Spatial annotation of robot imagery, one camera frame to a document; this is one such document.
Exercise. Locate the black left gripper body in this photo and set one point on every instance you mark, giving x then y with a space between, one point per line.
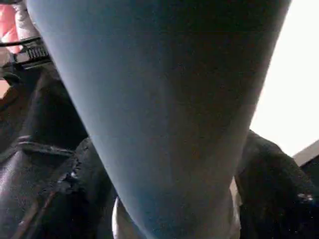
32 56

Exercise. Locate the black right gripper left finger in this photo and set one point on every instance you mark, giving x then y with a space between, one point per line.
84 199

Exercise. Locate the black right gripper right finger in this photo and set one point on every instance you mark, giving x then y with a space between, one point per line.
279 199

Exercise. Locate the white plastic table leg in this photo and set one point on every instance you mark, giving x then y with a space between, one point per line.
162 99

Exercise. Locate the grey padded garment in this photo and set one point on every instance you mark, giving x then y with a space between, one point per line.
26 22

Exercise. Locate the pink padded jacket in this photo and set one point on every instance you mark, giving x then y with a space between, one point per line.
7 27

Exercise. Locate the black mat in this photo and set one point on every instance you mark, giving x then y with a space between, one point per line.
15 179

